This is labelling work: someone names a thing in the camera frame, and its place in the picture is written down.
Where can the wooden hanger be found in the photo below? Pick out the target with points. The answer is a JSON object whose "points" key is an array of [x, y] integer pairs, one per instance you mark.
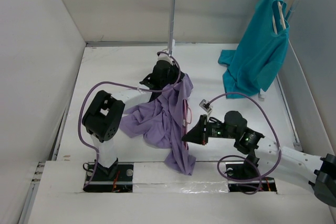
{"points": [[278, 20]]}

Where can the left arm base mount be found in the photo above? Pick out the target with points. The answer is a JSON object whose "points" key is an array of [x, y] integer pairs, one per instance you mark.
{"points": [[116, 179]]}

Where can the purple t-shirt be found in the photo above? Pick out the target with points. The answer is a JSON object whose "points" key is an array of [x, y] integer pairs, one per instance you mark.
{"points": [[160, 122]]}

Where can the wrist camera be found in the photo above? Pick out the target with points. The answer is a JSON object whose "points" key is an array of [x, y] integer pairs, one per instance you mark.
{"points": [[165, 56], [206, 106]]}

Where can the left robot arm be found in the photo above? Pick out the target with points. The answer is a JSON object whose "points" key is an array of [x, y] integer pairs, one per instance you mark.
{"points": [[103, 116]]}

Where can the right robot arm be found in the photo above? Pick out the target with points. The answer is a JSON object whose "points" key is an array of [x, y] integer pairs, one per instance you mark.
{"points": [[264, 157]]}

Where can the teal t-shirt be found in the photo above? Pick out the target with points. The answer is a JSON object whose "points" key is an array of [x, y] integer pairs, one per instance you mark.
{"points": [[254, 64]]}

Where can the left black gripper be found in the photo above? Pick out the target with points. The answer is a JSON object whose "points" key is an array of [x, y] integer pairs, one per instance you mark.
{"points": [[175, 70]]}

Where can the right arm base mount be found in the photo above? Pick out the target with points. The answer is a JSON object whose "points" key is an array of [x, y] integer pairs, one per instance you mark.
{"points": [[239, 169]]}

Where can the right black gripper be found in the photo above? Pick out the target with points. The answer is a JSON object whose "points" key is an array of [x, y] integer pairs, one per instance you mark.
{"points": [[197, 134]]}

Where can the pink wire hanger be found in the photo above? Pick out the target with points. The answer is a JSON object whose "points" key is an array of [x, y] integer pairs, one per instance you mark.
{"points": [[187, 117]]}

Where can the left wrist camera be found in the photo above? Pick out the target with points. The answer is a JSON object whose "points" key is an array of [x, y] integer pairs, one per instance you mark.
{"points": [[165, 56]]}

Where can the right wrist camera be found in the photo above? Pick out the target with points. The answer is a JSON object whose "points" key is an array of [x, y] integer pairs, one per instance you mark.
{"points": [[206, 106]]}

